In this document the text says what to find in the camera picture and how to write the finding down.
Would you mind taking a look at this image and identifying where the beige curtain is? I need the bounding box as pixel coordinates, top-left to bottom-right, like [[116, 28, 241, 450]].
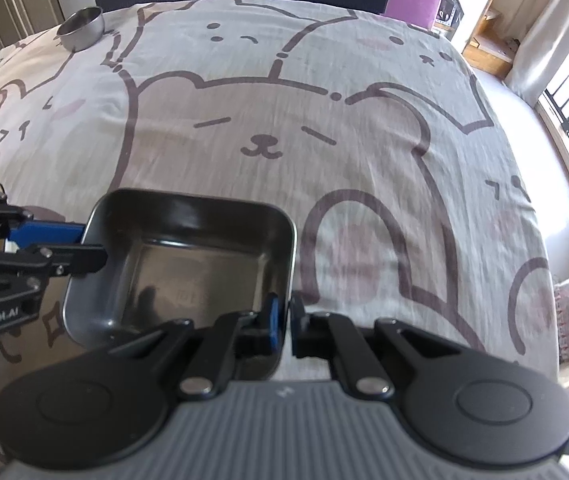
[[504, 0, 569, 106]]

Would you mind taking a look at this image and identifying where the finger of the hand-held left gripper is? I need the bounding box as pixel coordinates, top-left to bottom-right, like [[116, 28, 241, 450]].
[[0, 243, 110, 311], [0, 185, 88, 246]]

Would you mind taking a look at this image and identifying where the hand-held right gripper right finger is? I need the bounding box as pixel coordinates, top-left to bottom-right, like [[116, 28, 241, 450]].
[[289, 294, 470, 401]]

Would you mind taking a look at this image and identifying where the small round steel bowl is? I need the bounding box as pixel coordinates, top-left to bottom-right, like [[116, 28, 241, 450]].
[[56, 6, 106, 52]]

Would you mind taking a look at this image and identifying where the cartoon bear printed tablecloth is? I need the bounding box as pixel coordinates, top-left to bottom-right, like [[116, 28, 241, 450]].
[[0, 0, 562, 461]]

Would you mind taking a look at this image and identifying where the wooden staircase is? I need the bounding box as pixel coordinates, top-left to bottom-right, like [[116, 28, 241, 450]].
[[461, 0, 520, 78]]

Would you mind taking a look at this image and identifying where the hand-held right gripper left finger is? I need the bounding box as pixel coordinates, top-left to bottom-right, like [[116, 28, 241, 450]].
[[82, 294, 284, 401]]

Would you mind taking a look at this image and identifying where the square steel container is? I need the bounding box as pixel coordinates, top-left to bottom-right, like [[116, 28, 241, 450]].
[[63, 188, 297, 381]]

